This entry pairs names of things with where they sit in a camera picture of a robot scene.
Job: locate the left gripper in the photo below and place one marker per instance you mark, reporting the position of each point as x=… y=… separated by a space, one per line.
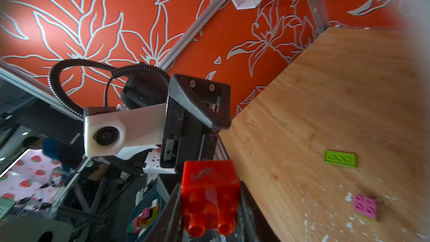
x=196 y=110

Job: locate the pink lego brick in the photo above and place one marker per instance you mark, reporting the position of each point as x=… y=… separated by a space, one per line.
x=365 y=206

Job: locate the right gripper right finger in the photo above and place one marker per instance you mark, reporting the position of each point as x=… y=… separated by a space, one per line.
x=253 y=226

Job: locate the red lego brick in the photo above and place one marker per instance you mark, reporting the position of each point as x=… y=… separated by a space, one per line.
x=210 y=192

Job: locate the long green lego plate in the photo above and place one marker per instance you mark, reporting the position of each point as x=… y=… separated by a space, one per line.
x=340 y=158

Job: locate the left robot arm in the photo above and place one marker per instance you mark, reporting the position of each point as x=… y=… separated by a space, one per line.
x=144 y=90

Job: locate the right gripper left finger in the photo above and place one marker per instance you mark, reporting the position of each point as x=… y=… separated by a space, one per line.
x=169 y=224

